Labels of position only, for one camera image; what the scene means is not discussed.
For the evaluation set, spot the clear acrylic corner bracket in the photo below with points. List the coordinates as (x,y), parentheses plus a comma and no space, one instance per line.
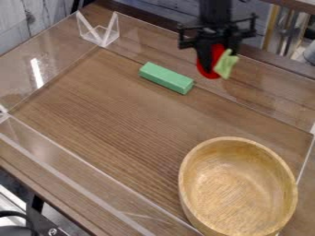
(99,35)

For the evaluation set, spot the red plush strawberry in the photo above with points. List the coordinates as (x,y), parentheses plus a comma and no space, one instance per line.
(223,62)

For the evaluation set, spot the wooden chair frame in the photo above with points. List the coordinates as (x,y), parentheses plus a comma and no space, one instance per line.
(287,25)

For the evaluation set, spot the green rectangular block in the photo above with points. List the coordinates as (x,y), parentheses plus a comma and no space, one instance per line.
(165,78)

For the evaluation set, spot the round wooden bowl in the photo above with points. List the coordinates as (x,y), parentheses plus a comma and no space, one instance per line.
(236,188)

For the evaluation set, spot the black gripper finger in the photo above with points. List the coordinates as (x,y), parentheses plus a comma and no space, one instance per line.
(203,56)
(233,44)

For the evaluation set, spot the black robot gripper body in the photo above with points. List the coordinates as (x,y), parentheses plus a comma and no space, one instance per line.
(215,25)

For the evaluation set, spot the clear acrylic tray walls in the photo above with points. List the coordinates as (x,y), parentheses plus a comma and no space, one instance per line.
(95,137)

